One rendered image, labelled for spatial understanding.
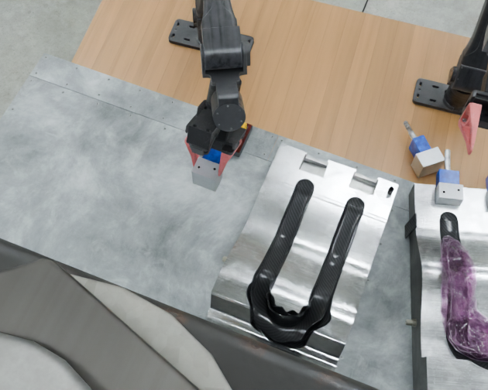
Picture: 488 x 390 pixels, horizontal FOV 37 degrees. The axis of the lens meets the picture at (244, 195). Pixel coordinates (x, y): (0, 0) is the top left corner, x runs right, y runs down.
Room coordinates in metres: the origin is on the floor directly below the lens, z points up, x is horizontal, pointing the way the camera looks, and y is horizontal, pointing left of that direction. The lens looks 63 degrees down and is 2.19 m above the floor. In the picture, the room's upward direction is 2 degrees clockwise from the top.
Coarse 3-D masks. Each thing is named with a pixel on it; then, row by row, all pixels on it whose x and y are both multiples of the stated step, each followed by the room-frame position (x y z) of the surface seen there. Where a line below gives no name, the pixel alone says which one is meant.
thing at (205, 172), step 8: (216, 152) 0.72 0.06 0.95; (200, 160) 0.69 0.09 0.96; (208, 160) 0.69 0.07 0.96; (216, 160) 0.70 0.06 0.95; (200, 168) 0.68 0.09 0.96; (208, 168) 0.68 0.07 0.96; (216, 168) 0.68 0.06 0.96; (192, 176) 0.67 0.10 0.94; (200, 176) 0.66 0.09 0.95; (208, 176) 0.66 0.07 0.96; (216, 176) 0.66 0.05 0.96; (200, 184) 0.66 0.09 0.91; (208, 184) 0.66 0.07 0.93; (216, 184) 0.66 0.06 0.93
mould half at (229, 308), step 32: (288, 160) 0.74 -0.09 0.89; (288, 192) 0.67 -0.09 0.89; (320, 192) 0.67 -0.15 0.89; (352, 192) 0.67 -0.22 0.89; (384, 192) 0.68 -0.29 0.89; (256, 224) 0.59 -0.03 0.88; (320, 224) 0.60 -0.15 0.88; (384, 224) 0.60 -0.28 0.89; (256, 256) 0.51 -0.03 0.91; (288, 256) 0.52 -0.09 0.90; (320, 256) 0.53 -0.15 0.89; (352, 256) 0.53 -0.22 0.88; (224, 288) 0.44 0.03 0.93; (288, 288) 0.45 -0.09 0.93; (352, 288) 0.46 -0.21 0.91; (224, 320) 0.40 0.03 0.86; (352, 320) 0.39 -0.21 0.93; (288, 352) 0.35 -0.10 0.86; (320, 352) 0.35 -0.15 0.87
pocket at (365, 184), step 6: (354, 174) 0.72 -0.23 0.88; (354, 180) 0.71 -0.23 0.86; (360, 180) 0.71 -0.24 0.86; (366, 180) 0.71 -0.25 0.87; (372, 180) 0.71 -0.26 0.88; (378, 180) 0.70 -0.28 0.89; (354, 186) 0.70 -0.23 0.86; (360, 186) 0.70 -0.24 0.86; (366, 186) 0.70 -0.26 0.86; (372, 186) 0.70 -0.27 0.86; (366, 192) 0.69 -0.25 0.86; (372, 192) 0.69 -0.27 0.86
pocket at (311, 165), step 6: (306, 156) 0.76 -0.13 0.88; (306, 162) 0.75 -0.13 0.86; (312, 162) 0.75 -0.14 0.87; (318, 162) 0.75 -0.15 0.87; (324, 162) 0.75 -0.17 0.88; (300, 168) 0.73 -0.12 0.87; (306, 168) 0.74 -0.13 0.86; (312, 168) 0.74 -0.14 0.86; (318, 168) 0.74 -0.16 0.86; (324, 168) 0.74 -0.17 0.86; (318, 174) 0.73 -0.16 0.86; (324, 174) 0.73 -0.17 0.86
